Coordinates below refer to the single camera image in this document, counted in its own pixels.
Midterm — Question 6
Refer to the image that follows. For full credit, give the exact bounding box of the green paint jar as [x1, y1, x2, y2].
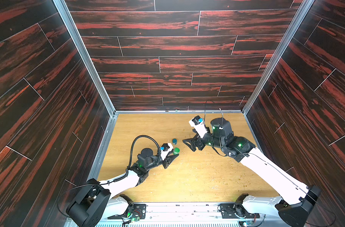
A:
[173, 148, 180, 155]

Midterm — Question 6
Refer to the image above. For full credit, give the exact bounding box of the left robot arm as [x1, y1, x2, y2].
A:
[65, 143, 180, 227]

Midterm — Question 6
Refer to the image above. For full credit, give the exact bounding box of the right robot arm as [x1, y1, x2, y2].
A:
[183, 115, 321, 227]

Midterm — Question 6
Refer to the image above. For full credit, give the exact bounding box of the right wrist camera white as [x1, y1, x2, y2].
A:
[189, 115, 208, 138]

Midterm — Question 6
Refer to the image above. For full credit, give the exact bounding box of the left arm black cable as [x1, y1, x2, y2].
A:
[127, 135, 161, 171]

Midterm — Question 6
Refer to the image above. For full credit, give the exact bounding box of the front aluminium rail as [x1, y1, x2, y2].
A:
[91, 202, 287, 227]

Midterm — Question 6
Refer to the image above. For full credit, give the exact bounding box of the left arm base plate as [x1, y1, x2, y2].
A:
[107, 203, 147, 221]

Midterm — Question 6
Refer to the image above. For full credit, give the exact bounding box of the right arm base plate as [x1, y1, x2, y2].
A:
[217, 203, 260, 219]

